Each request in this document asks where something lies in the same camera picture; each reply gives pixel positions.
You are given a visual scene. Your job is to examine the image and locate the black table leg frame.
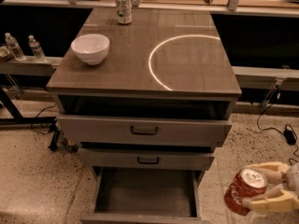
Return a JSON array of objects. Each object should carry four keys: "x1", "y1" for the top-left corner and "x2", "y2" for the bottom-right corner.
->
[{"x1": 0, "y1": 87, "x2": 60, "y2": 151}]

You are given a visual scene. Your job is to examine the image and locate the top grey drawer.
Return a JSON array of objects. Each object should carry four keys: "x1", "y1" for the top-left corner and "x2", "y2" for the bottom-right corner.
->
[{"x1": 57, "y1": 115, "x2": 232, "y2": 147}]

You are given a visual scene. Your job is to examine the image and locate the black cable on floor left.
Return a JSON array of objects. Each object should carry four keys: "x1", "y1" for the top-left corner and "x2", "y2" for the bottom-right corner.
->
[{"x1": 29, "y1": 103, "x2": 58, "y2": 134}]

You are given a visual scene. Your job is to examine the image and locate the black power adapter with cable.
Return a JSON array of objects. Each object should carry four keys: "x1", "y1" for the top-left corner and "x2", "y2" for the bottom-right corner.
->
[{"x1": 256, "y1": 105, "x2": 299, "y2": 157}]

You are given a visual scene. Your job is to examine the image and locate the green white soda can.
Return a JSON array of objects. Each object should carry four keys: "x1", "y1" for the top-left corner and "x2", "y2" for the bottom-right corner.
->
[{"x1": 116, "y1": 0, "x2": 132, "y2": 24}]

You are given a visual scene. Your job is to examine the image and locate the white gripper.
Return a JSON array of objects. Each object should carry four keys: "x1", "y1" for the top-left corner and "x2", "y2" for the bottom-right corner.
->
[{"x1": 241, "y1": 161, "x2": 299, "y2": 213}]

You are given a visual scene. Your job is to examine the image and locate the middle grey drawer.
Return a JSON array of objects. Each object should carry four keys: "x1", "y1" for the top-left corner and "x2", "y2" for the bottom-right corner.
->
[{"x1": 78, "y1": 148, "x2": 214, "y2": 171}]

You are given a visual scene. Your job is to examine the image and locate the grey drawer cabinet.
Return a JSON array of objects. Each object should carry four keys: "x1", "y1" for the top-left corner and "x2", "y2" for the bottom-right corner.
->
[{"x1": 46, "y1": 7, "x2": 243, "y2": 224}]

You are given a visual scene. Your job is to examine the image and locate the right clear water bottle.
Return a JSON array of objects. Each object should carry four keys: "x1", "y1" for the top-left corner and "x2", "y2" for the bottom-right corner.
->
[{"x1": 28, "y1": 35, "x2": 47, "y2": 63}]

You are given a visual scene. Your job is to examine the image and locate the left clear water bottle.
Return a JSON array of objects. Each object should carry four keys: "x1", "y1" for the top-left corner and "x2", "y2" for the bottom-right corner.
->
[{"x1": 5, "y1": 33, "x2": 25, "y2": 61}]

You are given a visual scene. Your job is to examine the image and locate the red coke can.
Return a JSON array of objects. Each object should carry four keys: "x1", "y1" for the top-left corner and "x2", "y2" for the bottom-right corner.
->
[{"x1": 224, "y1": 168, "x2": 267, "y2": 216}]

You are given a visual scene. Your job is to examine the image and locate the grey side shelf ledge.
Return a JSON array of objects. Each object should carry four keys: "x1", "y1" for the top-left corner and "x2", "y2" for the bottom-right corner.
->
[{"x1": 0, "y1": 56, "x2": 62, "y2": 77}]

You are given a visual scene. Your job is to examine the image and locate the open bottom grey drawer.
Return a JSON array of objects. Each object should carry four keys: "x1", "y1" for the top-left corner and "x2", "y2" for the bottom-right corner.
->
[{"x1": 81, "y1": 168, "x2": 209, "y2": 224}]

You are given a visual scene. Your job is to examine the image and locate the white ceramic bowl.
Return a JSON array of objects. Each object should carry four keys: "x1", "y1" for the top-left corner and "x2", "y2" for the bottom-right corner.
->
[{"x1": 71, "y1": 34, "x2": 110, "y2": 65}]

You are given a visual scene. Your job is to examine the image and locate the clear water bottle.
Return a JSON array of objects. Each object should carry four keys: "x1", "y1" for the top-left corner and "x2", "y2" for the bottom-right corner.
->
[
  {"x1": 28, "y1": 35, "x2": 47, "y2": 63},
  {"x1": 5, "y1": 33, "x2": 25, "y2": 61}
]

